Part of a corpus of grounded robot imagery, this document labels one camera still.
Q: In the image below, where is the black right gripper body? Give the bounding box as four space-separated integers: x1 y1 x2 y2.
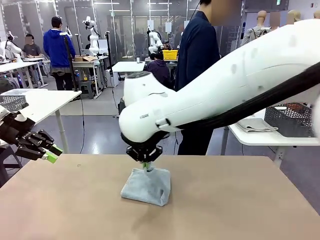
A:
126 144 164 163

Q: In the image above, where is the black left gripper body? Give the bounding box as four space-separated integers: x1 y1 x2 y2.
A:
0 109 36 148

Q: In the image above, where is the grey-blue towel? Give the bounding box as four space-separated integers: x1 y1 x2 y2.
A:
120 167 172 207

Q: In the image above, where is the grey perforated plastic basket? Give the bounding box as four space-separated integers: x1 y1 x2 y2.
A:
264 102 316 138
0 94 27 112

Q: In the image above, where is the yellow plastic basket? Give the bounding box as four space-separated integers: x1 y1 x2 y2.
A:
162 49 179 61

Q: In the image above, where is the dark grey stool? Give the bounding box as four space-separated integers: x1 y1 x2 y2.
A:
0 144 23 187

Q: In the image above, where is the white plastic container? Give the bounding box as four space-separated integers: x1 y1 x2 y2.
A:
0 89 28 96

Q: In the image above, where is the white rounded side table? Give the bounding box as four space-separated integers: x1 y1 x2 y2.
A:
221 107 320 167
0 89 83 155

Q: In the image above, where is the grey plastic step stool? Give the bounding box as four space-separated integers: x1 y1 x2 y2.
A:
78 80 95 100
117 97 126 118

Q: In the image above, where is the long white background desk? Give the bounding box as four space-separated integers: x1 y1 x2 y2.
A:
0 61 46 88

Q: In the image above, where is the person in grey shirt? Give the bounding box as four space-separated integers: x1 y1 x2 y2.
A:
22 34 43 60

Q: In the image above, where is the white computer tower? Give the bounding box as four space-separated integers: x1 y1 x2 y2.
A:
106 69 120 88

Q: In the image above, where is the seated person in dark jacket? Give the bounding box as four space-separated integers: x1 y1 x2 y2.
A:
146 53 173 88

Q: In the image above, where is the grey metal workbench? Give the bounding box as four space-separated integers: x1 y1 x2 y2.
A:
71 56 110 97

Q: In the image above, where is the open cardboard box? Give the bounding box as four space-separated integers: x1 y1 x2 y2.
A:
74 55 97 63

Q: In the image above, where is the person in blue hoodie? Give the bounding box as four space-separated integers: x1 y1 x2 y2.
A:
43 16 76 91

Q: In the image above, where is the black pole stand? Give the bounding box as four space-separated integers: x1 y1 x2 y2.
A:
104 31 115 76

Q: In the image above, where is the beige towel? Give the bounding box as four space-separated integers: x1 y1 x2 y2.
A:
236 117 279 134

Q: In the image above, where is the person in navy jacket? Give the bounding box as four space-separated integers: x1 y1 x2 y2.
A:
174 0 242 156

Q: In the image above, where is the mannequin in grey shirt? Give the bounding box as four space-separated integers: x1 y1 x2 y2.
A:
241 10 272 47

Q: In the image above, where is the mannequin orange top tan cap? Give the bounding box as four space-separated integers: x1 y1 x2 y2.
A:
286 9 302 26

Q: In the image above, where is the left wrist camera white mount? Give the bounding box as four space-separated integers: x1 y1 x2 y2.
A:
14 103 31 123

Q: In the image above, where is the black floor cable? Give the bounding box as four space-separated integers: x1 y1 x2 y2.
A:
79 98 86 155

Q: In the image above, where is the right arm black cable sleeve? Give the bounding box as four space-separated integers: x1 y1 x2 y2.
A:
178 64 320 131

